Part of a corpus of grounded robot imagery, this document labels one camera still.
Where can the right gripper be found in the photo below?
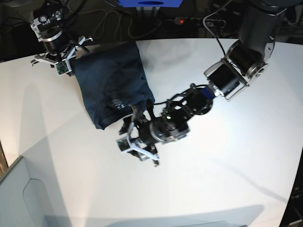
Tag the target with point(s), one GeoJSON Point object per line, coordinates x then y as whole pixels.
{"type": "Point", "coordinates": [59, 52]}

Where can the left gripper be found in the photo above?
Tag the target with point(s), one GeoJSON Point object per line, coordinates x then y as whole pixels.
{"type": "Point", "coordinates": [145, 140]}

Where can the dark blue T-shirt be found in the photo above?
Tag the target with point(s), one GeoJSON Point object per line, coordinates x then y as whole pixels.
{"type": "Point", "coordinates": [111, 81]}

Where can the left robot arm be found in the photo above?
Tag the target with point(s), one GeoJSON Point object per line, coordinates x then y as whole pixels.
{"type": "Point", "coordinates": [244, 61]}

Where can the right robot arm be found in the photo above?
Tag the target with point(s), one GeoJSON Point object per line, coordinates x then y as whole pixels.
{"type": "Point", "coordinates": [51, 26]}

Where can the blue box on stand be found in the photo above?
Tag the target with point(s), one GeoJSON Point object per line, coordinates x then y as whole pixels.
{"type": "Point", "coordinates": [150, 3]}

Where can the grey plastic bin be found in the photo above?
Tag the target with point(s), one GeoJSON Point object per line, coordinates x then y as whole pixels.
{"type": "Point", "coordinates": [24, 201]}

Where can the black power strip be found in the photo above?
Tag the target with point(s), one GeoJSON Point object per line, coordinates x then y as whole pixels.
{"type": "Point", "coordinates": [195, 21]}

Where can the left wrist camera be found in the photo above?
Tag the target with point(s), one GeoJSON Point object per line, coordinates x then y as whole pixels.
{"type": "Point", "coordinates": [124, 145]}

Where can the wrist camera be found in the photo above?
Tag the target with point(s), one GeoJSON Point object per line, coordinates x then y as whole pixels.
{"type": "Point", "coordinates": [62, 68]}
{"type": "Point", "coordinates": [124, 145]}

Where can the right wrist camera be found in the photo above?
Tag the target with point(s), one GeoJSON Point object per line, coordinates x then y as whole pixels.
{"type": "Point", "coordinates": [62, 68]}

